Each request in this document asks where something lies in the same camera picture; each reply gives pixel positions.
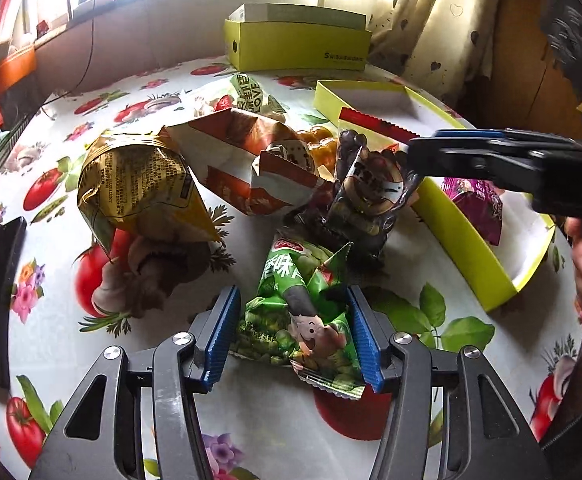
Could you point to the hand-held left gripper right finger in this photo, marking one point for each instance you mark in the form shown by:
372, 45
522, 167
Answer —
366, 340

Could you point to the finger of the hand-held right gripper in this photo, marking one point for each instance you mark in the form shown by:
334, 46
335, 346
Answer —
461, 162
471, 134

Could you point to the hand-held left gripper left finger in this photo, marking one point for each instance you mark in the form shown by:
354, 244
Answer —
221, 330

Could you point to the yellow-green box lid tray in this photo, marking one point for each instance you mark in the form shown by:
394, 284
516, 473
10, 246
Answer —
461, 240

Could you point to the dark date packet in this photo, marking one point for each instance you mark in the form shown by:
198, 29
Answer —
361, 195

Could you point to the clear braised egg packet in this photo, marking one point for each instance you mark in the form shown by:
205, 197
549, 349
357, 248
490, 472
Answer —
321, 150

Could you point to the gold snack bag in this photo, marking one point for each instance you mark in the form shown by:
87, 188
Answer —
141, 185

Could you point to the small orange white snack packet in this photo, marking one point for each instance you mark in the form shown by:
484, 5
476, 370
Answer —
281, 175

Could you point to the large orange white snack bag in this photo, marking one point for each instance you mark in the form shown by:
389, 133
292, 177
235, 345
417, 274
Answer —
221, 160

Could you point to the purple snack packet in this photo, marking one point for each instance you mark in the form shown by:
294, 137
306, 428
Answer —
476, 205

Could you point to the brown wooden board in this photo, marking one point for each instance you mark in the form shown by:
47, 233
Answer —
521, 60

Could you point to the red snack packet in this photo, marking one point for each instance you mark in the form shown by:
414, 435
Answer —
371, 122

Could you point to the fruit print tablecloth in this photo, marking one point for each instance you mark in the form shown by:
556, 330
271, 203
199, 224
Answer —
271, 425

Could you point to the cream heart print curtain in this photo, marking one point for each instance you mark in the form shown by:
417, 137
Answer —
421, 10

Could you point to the yellow-green cardboard box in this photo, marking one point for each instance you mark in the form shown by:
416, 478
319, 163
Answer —
296, 45

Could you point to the green white snack packet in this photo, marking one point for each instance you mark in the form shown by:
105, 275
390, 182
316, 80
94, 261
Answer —
251, 95

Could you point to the orange storage rack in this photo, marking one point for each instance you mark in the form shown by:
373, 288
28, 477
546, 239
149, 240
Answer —
6, 75

